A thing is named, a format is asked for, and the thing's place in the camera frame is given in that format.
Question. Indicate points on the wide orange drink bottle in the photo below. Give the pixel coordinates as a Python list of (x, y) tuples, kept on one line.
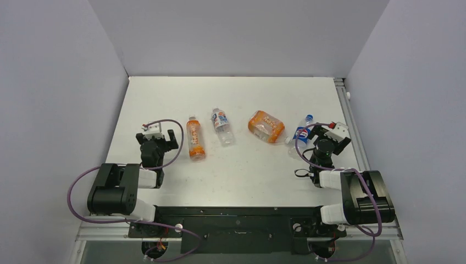
[(268, 128)]

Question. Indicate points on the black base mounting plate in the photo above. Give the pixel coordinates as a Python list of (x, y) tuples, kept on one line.
[(241, 230)]

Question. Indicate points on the aluminium frame rail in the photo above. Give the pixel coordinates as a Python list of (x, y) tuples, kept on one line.
[(344, 97)]

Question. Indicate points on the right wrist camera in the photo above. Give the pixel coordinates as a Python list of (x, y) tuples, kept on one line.
[(337, 131)]

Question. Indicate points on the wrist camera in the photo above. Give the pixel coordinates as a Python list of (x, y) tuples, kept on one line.
[(337, 131), (150, 130)]

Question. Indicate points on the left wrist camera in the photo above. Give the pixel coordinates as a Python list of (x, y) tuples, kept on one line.
[(150, 130)]

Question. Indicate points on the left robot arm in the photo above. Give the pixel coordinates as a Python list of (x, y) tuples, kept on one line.
[(115, 188)]

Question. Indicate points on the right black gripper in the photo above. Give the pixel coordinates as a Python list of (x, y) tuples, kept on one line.
[(321, 137)]

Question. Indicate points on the clear water bottle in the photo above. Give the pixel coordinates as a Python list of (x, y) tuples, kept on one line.
[(222, 127)]

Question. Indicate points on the slim orange drink bottle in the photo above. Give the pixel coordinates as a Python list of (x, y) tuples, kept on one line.
[(195, 140)]

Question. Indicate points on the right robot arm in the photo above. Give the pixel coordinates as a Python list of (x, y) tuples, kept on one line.
[(365, 199)]

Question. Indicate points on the blue cap pepsi bottle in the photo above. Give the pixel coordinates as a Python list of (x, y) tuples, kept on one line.
[(300, 138)]

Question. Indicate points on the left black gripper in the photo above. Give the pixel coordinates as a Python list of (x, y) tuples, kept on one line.
[(167, 144)]

